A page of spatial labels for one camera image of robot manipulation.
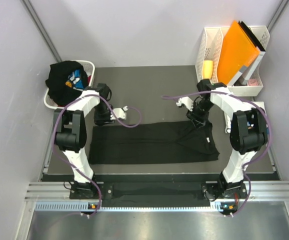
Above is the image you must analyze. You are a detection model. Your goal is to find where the yellow sponge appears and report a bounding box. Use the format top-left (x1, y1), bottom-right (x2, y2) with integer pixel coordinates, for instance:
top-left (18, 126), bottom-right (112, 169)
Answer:
top-left (201, 60), bottom-right (214, 79)

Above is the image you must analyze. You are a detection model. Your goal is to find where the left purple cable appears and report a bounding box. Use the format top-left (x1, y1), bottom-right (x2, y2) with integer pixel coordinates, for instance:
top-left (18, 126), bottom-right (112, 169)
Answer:
top-left (52, 94), bottom-right (142, 216)

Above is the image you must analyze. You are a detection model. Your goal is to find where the black brushstroke print t-shirt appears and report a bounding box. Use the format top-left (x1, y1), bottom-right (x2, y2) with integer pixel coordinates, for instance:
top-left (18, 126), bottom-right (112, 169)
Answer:
top-left (88, 120), bottom-right (220, 165)

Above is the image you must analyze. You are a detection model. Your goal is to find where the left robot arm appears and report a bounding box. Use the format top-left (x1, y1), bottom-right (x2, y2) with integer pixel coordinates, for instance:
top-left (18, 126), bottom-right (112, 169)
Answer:
top-left (54, 83), bottom-right (115, 199)

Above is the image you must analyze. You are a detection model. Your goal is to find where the folded white daisy t-shirt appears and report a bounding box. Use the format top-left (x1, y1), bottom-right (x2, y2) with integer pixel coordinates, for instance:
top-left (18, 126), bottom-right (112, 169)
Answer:
top-left (224, 101), bottom-right (266, 134)

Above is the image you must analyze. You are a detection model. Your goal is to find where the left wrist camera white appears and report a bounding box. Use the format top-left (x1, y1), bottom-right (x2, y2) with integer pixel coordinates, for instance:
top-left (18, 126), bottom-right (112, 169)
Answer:
top-left (110, 106), bottom-right (129, 121)

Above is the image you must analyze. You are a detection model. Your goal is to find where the black folder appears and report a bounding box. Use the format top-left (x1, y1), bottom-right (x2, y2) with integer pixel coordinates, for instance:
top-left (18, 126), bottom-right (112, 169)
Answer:
top-left (238, 21), bottom-right (266, 52)

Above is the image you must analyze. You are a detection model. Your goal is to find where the dark grey table mat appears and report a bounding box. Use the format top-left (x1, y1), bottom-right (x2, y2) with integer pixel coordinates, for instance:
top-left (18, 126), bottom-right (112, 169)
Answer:
top-left (41, 65), bottom-right (280, 182)

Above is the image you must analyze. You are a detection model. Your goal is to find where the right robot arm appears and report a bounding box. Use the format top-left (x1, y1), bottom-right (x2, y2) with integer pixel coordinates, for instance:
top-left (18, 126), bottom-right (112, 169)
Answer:
top-left (186, 79), bottom-right (268, 198)

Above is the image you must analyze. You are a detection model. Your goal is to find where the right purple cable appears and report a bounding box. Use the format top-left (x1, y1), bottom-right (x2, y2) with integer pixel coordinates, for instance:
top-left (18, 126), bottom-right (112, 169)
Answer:
top-left (161, 90), bottom-right (273, 217)

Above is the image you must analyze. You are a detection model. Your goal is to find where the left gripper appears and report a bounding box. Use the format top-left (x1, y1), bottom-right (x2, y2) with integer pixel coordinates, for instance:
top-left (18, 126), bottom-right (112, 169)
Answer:
top-left (93, 102), bottom-right (115, 127)

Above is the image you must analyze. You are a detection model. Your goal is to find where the purple cable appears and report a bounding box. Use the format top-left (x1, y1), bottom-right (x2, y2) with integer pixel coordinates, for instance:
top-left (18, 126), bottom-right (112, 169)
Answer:
top-left (52, 94), bottom-right (142, 216)
top-left (161, 90), bottom-right (273, 217)

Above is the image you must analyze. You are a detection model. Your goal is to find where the white laundry basket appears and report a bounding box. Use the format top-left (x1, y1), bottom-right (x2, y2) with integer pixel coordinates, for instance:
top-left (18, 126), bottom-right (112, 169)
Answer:
top-left (43, 60), bottom-right (96, 110)

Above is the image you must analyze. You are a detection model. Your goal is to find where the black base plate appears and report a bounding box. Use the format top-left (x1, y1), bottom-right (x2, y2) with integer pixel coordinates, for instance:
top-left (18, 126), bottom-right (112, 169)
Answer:
top-left (69, 173), bottom-right (247, 207)

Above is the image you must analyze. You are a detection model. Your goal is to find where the aluminium frame rail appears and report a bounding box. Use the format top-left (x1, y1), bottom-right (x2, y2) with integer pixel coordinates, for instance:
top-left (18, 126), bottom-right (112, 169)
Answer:
top-left (25, 180), bottom-right (289, 202)

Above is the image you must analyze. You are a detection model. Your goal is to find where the grey cable duct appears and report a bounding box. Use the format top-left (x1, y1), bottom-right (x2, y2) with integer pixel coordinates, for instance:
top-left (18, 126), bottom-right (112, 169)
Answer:
top-left (34, 201), bottom-right (239, 213)

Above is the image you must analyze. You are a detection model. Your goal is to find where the white grey binder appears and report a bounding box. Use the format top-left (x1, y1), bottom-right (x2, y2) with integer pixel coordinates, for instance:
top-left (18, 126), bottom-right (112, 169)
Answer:
top-left (233, 50), bottom-right (266, 85)

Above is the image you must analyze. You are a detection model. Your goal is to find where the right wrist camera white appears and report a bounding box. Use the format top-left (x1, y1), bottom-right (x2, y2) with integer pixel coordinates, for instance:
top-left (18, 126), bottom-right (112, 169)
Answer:
top-left (176, 96), bottom-right (194, 112)

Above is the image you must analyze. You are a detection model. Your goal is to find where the orange folder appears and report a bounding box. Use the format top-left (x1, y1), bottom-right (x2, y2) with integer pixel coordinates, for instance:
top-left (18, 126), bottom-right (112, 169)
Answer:
top-left (216, 20), bottom-right (260, 86)

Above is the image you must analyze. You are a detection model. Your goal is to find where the red t-shirt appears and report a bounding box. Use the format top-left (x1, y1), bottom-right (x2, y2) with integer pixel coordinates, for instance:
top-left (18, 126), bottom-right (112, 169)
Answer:
top-left (87, 75), bottom-right (94, 86)

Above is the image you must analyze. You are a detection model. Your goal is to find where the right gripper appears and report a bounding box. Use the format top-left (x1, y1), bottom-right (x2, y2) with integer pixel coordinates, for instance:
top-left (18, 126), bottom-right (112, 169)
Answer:
top-left (186, 100), bottom-right (215, 129)

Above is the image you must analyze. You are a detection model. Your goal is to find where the black daisy print t-shirt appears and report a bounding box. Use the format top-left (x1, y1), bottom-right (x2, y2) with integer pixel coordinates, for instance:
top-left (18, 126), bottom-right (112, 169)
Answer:
top-left (45, 60), bottom-right (89, 107)

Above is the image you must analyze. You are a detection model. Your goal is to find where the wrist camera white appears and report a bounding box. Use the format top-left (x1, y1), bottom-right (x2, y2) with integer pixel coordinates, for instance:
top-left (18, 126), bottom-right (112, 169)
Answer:
top-left (110, 106), bottom-right (129, 121)
top-left (176, 96), bottom-right (194, 112)

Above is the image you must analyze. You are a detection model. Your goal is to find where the pink small item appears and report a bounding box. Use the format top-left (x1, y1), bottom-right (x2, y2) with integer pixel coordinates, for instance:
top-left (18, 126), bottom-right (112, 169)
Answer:
top-left (247, 78), bottom-right (259, 86)

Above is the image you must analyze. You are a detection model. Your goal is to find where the white file organizer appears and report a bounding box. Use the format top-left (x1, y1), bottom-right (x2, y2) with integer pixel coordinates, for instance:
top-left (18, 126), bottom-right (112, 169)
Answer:
top-left (195, 25), bottom-right (270, 97)

